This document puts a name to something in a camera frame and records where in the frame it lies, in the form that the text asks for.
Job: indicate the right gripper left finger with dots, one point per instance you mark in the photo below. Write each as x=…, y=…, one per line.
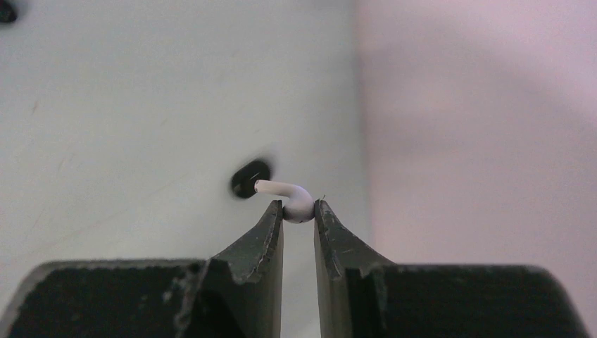
x=236, y=293

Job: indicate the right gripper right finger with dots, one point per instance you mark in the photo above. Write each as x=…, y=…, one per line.
x=361, y=293

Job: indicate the white earbud with blue light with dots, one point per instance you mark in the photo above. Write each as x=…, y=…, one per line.
x=300, y=205

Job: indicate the black rubber foot far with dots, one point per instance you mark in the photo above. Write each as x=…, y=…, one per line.
x=243, y=181

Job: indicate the black rubber foot near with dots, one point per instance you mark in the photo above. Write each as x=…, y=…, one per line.
x=8, y=14

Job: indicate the black rubber foot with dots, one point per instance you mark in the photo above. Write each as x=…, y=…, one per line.
x=8, y=14
x=243, y=181

